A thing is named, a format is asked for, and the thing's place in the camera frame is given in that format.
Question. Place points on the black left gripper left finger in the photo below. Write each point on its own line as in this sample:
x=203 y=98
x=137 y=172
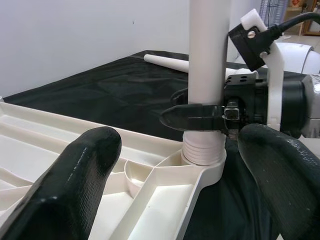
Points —
x=62 y=190

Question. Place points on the white plastic table top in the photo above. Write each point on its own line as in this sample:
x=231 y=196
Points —
x=162 y=195

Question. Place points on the white plastic table leg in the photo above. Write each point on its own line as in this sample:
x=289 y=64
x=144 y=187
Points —
x=170 y=62
x=207 y=50

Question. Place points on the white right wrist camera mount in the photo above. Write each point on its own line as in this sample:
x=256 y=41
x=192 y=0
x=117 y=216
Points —
x=275 y=75

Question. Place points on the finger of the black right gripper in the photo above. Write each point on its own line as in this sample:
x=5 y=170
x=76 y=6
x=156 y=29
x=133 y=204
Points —
x=180 y=96
x=192 y=117

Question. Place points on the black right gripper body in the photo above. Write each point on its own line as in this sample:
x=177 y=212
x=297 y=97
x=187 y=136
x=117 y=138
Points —
x=243 y=100

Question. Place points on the purple tower appliance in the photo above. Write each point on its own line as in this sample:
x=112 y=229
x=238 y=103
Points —
x=272 y=11

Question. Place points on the white dome litter box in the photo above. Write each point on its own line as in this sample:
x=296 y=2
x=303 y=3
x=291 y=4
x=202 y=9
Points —
x=295 y=55

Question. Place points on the black table cloth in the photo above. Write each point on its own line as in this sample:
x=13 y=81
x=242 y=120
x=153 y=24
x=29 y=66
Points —
x=112 y=87

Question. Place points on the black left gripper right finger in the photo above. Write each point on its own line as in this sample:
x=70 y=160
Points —
x=285 y=180

